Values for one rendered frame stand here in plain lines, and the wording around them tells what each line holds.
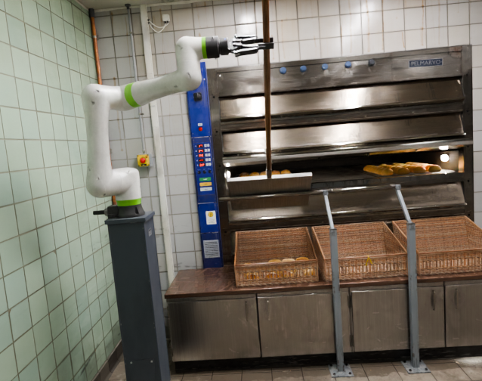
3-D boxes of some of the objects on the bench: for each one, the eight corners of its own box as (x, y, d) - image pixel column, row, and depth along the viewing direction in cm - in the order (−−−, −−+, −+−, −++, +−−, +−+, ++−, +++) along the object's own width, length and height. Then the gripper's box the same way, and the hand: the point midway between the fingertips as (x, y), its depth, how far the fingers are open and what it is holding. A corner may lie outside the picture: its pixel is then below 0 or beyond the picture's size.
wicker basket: (312, 261, 307) (310, 225, 304) (385, 255, 305) (384, 220, 302) (324, 282, 259) (322, 241, 256) (411, 276, 257) (409, 234, 254)
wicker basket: (237, 265, 310) (234, 230, 307) (309, 260, 308) (307, 225, 305) (234, 288, 262) (231, 247, 259) (319, 282, 260) (317, 241, 256)
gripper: (220, 42, 181) (272, 38, 181) (220, 65, 173) (275, 61, 172) (218, 28, 175) (272, 23, 174) (218, 51, 166) (275, 46, 166)
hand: (265, 43), depth 173 cm, fingers closed on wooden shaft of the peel, 3 cm apart
